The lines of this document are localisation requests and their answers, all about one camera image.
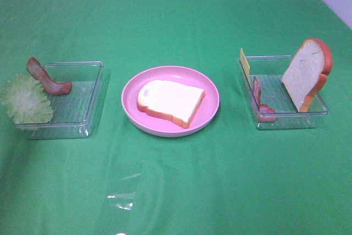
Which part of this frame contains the toast bread slice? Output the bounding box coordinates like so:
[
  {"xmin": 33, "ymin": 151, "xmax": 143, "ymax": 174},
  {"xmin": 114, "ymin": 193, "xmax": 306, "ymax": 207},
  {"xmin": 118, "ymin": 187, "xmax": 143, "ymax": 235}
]
[
  {"xmin": 282, "ymin": 38, "xmax": 333, "ymax": 112},
  {"xmin": 137, "ymin": 79, "xmax": 205, "ymax": 129}
]

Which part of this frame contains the red bacon strip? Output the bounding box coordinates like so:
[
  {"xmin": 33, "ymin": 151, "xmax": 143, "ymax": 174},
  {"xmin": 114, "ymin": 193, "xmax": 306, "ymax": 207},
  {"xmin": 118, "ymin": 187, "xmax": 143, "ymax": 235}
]
[{"xmin": 252, "ymin": 77, "xmax": 277, "ymax": 122}]

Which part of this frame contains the brown bacon strip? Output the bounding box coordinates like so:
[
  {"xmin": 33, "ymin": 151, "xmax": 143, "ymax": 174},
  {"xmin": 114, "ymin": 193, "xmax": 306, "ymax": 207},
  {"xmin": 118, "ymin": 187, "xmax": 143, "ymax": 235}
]
[{"xmin": 26, "ymin": 57, "xmax": 72, "ymax": 95}]

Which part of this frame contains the green lettuce leaf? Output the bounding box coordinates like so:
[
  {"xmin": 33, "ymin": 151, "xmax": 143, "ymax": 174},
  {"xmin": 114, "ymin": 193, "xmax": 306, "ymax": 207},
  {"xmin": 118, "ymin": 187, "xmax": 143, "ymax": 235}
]
[{"xmin": 1, "ymin": 73, "xmax": 53, "ymax": 124}]

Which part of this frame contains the pink round plate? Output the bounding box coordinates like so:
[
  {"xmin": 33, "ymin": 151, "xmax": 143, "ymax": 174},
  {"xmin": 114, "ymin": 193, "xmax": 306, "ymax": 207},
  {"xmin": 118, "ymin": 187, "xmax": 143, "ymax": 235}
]
[{"xmin": 121, "ymin": 65, "xmax": 220, "ymax": 138}]

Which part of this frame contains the yellow cheese slice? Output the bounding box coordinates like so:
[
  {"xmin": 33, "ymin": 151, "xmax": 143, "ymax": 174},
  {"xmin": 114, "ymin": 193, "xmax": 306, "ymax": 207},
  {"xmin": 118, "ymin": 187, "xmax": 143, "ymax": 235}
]
[{"xmin": 240, "ymin": 48, "xmax": 251, "ymax": 86}]

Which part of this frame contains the clear tape strip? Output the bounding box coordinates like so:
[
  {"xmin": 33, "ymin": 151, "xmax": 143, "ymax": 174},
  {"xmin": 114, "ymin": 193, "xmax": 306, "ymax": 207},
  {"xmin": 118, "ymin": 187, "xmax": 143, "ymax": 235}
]
[{"xmin": 104, "ymin": 161, "xmax": 143, "ymax": 211}]

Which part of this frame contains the green tablecloth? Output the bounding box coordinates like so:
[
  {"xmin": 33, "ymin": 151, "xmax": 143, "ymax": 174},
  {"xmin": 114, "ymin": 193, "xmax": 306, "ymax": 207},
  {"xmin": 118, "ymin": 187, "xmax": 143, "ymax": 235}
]
[{"xmin": 1, "ymin": 0, "xmax": 351, "ymax": 234}]

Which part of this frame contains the right clear plastic tray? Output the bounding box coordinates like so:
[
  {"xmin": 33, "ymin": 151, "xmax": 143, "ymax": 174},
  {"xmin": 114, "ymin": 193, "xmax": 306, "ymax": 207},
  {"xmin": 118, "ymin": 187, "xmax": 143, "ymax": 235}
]
[{"xmin": 238, "ymin": 55, "xmax": 328, "ymax": 130}]

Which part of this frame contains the clear plastic tray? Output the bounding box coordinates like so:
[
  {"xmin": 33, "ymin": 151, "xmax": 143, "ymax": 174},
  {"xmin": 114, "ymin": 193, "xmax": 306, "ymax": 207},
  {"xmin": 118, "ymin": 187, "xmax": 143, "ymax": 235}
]
[
  {"xmin": 14, "ymin": 61, "xmax": 109, "ymax": 139},
  {"xmin": 238, "ymin": 55, "xmax": 328, "ymax": 130}
]

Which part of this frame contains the left clear plastic tray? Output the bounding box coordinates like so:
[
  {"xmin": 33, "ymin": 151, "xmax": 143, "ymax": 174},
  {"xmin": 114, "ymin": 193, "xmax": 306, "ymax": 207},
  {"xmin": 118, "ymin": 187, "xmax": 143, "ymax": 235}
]
[{"xmin": 14, "ymin": 61, "xmax": 109, "ymax": 139}]

